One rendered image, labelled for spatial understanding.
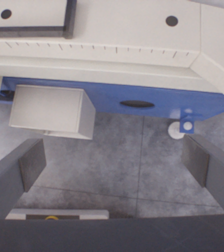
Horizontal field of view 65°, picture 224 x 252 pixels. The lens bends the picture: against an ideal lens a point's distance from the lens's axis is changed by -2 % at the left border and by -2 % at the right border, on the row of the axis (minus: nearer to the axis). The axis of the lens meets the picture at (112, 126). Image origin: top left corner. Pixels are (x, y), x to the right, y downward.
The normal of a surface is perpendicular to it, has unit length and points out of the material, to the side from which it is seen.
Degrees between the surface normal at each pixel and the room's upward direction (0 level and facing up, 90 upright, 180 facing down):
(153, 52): 90
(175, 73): 0
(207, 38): 0
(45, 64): 0
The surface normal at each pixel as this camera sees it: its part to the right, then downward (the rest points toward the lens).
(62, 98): -0.05, -0.15
